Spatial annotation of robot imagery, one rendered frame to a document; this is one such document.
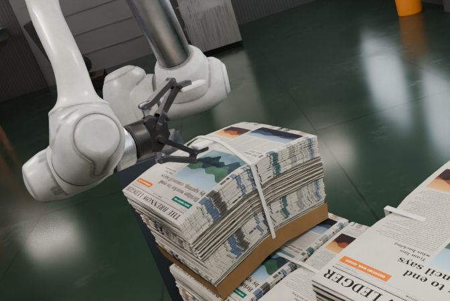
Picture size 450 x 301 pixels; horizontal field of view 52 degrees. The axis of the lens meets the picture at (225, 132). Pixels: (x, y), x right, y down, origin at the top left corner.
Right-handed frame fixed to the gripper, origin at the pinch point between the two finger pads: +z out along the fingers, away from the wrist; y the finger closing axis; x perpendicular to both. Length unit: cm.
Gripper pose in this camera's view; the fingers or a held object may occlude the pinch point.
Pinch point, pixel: (207, 110)
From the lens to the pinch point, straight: 106.3
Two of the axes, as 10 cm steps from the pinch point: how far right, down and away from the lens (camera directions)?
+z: 7.9, -3.6, 5.0
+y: 2.3, 9.2, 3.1
